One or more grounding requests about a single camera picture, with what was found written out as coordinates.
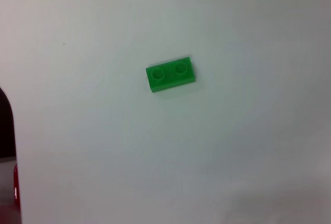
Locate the green building block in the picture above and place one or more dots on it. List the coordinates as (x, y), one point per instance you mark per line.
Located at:
(170, 75)

